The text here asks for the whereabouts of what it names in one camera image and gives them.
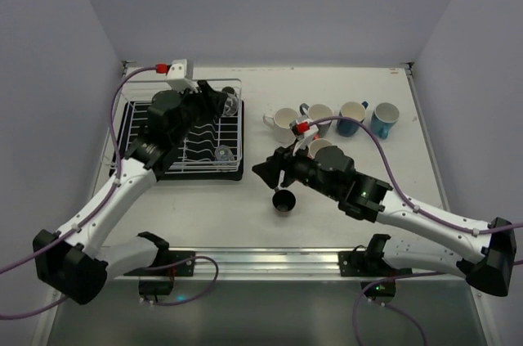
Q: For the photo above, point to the clear small glass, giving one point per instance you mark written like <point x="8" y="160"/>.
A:
<point x="231" y="106"/>
<point x="224" y="156"/>

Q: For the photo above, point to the dark blue mug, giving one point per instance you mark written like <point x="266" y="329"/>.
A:
<point x="352" y="111"/>

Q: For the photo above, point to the black cup beige rim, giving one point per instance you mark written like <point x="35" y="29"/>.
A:
<point x="229" y="90"/>

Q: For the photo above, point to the orange cup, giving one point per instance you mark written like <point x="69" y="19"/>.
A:
<point x="317" y="145"/>

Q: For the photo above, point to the light blue mug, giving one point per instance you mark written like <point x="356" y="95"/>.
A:
<point x="385" y="116"/>

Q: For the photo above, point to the white wire dish rack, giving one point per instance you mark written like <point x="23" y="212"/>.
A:
<point x="163" y="131"/>

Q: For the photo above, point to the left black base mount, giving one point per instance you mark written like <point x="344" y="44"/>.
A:
<point x="157" y="282"/>

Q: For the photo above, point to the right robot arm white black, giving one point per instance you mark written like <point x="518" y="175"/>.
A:
<point x="482" y="253"/>

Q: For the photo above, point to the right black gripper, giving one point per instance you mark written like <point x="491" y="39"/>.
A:
<point x="282" y="168"/>

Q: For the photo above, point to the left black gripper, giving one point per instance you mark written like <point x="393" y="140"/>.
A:
<point x="203" y="99"/>

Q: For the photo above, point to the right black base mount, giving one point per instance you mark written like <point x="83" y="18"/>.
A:
<point x="368" y="262"/>

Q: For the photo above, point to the aluminium mounting rail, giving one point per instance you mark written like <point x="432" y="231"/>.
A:
<point x="286" y="264"/>

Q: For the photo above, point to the grey mug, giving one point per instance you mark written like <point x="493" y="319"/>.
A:
<point x="315" y="112"/>

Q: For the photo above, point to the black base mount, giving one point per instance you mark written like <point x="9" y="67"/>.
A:
<point x="368" y="262"/>
<point x="157" y="282"/>

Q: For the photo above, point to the white mug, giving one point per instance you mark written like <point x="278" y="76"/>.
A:
<point x="280" y="122"/>

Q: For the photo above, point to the brown cup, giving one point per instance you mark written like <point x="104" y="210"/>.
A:
<point x="283" y="202"/>

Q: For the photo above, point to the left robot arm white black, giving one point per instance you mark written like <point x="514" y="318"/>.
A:
<point x="70" y="259"/>

